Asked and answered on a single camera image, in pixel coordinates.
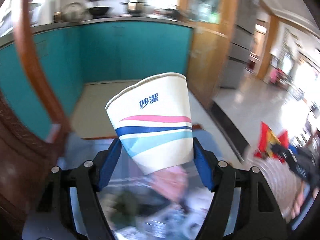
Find white striped paper cup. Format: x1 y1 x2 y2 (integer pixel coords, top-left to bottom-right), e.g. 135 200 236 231
105 73 193 174

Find pink plastic bag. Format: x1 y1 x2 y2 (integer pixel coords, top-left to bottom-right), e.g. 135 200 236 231
151 165 188 203

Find blue striped towel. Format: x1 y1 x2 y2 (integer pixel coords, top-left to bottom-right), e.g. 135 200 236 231
57 134 214 239

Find teal kitchen cabinets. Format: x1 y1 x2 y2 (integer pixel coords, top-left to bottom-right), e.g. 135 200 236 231
0 19 194 143

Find wooden glass sliding door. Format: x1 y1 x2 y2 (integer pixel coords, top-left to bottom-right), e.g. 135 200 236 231
187 0 239 110

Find black wok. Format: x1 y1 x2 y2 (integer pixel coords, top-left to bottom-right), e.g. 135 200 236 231
88 6 110 17

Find silver refrigerator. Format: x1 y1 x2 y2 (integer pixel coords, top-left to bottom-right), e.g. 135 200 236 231
220 0 259 89

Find steel cooking pot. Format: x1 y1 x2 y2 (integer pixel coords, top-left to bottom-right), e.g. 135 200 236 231
126 2 145 15

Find wooden chair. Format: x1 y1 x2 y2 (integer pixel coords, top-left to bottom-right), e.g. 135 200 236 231
1 0 71 235

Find white basket with plastic liner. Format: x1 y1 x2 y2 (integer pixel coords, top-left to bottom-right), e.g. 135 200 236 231
247 153 302 222

